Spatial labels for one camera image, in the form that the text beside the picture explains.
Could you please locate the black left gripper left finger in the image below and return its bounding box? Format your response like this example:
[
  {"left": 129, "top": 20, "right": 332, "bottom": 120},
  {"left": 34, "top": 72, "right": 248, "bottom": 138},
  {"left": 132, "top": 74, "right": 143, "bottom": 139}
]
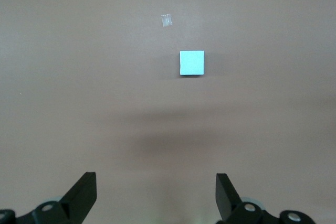
[{"left": 15, "top": 172, "right": 98, "bottom": 224}]

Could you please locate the light blue cube block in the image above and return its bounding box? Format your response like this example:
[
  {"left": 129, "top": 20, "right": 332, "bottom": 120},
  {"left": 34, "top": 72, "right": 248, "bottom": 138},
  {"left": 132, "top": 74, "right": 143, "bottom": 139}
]
[{"left": 179, "top": 50, "right": 205, "bottom": 77}]

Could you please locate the clear tape piece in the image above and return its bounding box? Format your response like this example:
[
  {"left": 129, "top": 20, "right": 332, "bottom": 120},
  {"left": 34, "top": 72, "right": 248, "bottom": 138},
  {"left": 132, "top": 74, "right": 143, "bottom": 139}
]
[{"left": 160, "top": 14, "right": 173, "bottom": 28}]

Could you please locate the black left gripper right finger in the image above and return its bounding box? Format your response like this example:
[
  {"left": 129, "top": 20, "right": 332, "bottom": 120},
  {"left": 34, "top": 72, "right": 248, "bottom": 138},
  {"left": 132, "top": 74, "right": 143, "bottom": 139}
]
[{"left": 216, "top": 173, "right": 282, "bottom": 224}]

